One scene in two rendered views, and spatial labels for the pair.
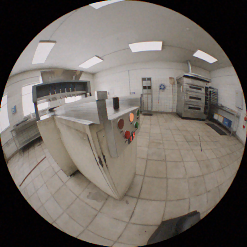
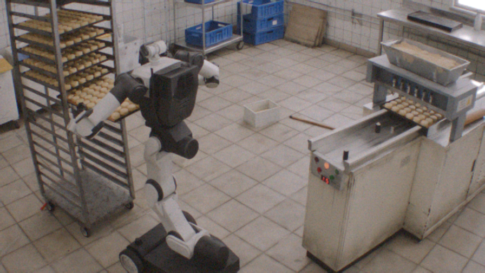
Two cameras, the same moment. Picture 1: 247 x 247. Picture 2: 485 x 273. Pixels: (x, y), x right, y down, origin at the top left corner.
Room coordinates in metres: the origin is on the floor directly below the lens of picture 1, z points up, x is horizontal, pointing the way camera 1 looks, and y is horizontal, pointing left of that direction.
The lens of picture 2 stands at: (0.72, -2.35, 2.27)
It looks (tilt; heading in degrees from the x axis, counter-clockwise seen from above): 29 degrees down; 112
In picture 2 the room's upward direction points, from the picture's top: straight up
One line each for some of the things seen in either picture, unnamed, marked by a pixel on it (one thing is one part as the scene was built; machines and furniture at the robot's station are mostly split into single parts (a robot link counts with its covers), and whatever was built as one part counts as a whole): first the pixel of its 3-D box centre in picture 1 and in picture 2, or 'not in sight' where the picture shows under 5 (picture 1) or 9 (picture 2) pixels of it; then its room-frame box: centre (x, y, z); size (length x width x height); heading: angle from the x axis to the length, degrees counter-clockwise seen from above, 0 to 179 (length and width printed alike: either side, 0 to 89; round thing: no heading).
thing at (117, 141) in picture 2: not in sight; (95, 131); (-1.45, 0.11, 0.60); 0.64 x 0.03 x 0.03; 166
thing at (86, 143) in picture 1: (94, 153); (362, 194); (0.47, 0.29, 0.45); 0.70 x 0.34 x 0.90; 59
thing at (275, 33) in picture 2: not in sight; (260, 32); (-1.72, 4.32, 0.10); 0.60 x 0.40 x 0.20; 65
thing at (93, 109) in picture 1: (51, 112); (409, 102); (0.66, 0.90, 0.87); 2.01 x 0.03 x 0.07; 59
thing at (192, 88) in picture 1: (193, 98); not in sight; (2.45, -3.41, 1.01); 1.56 x 1.20 x 2.01; 67
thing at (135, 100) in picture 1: (70, 106); (441, 117); (0.91, 0.75, 0.87); 2.01 x 0.03 x 0.07; 59
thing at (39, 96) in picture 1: (61, 98); (419, 95); (0.73, 0.73, 1.01); 0.72 x 0.33 x 0.34; 149
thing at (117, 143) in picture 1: (128, 126); (328, 170); (0.28, -0.02, 0.77); 0.24 x 0.04 x 0.14; 149
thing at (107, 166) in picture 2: not in sight; (100, 162); (-1.45, 0.11, 0.33); 0.64 x 0.03 x 0.03; 166
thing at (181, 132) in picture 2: not in sight; (172, 136); (-0.51, -0.32, 0.97); 0.28 x 0.13 x 0.18; 166
